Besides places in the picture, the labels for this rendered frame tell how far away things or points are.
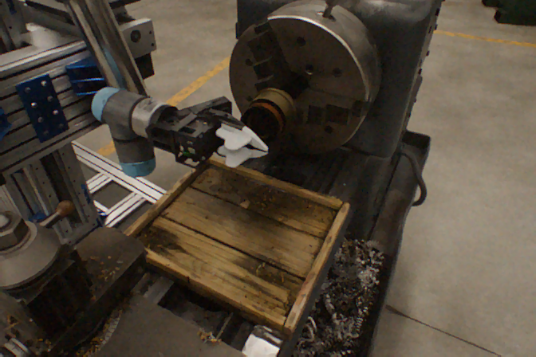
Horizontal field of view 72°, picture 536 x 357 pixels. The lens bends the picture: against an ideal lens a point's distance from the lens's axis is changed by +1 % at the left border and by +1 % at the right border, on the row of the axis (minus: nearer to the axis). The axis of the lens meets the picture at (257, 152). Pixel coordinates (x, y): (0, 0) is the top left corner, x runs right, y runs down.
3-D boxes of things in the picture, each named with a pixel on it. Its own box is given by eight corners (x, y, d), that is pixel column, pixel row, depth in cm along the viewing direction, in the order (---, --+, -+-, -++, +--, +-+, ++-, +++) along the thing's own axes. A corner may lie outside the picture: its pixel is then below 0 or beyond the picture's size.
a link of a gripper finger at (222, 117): (241, 145, 64) (200, 132, 67) (246, 140, 65) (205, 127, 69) (240, 123, 61) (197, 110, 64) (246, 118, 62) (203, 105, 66)
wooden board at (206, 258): (207, 166, 92) (206, 153, 90) (348, 216, 79) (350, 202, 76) (120, 253, 71) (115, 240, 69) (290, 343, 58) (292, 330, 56)
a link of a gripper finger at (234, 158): (254, 181, 61) (207, 164, 65) (269, 161, 65) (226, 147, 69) (254, 166, 59) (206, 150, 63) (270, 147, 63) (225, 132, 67)
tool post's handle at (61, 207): (69, 205, 46) (65, 194, 44) (81, 211, 45) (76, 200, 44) (37, 230, 43) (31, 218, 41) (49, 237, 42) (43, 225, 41)
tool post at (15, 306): (62, 269, 51) (36, 220, 44) (102, 293, 48) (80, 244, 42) (10, 316, 45) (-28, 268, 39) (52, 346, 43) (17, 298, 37)
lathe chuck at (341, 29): (236, 98, 98) (266, -22, 76) (342, 155, 92) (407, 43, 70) (218, 114, 92) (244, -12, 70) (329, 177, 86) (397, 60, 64)
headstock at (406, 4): (305, 47, 153) (314, -61, 129) (427, 71, 135) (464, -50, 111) (230, 114, 111) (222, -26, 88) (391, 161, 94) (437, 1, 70)
